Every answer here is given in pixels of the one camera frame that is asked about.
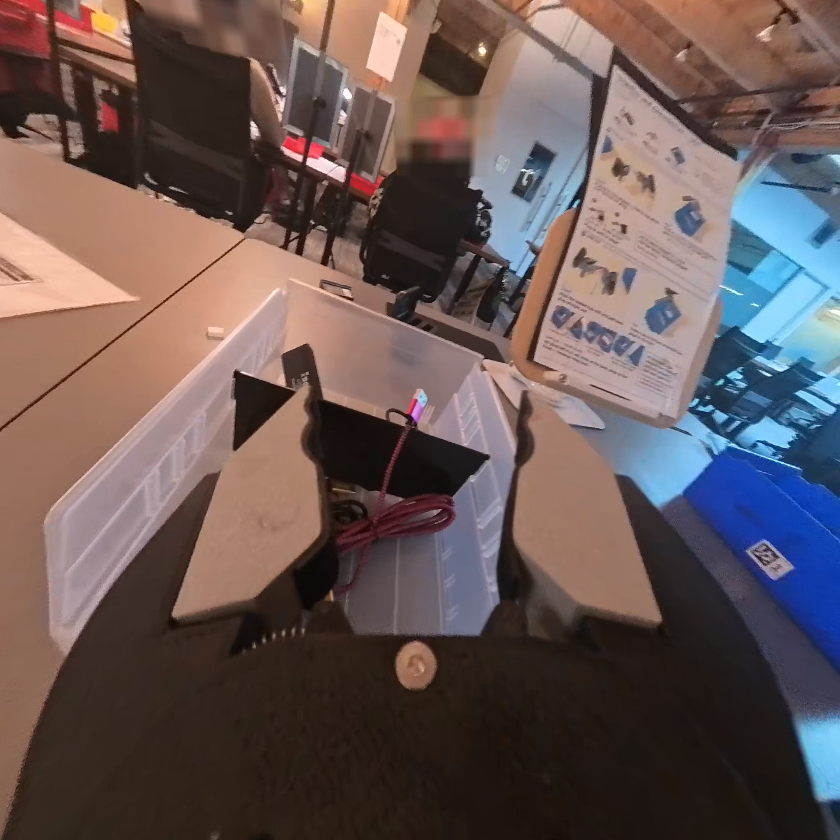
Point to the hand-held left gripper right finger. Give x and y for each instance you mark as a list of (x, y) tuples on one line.
[(577, 531)]

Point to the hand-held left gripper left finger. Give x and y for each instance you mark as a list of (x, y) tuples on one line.
[(256, 518)]

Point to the clear plastic bin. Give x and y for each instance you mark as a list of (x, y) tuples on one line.
[(131, 485)]

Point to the black USB hub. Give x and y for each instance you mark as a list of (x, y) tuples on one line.
[(302, 367)]

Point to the blue plastic bin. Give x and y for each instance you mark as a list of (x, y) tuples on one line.
[(754, 512)]

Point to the white stand base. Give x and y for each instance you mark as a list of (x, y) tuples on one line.
[(577, 413)]

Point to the black bin divider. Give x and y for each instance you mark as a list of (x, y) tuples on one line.
[(367, 446)]

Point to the small black silver block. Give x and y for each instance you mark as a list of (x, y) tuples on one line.
[(336, 289)]

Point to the printed instruction sheet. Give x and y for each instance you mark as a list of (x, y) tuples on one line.
[(643, 229)]

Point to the white printed paper sheet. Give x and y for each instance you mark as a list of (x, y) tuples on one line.
[(52, 275)]

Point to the black office chair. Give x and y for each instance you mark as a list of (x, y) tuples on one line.
[(190, 98), (413, 223)]

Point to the grey panel on stand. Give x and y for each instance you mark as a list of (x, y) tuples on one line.
[(371, 124), (315, 92)]

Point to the white hanging paper sign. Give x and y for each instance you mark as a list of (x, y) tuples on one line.
[(387, 46)]

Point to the dark wall picture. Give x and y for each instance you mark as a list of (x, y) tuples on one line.
[(535, 170)]

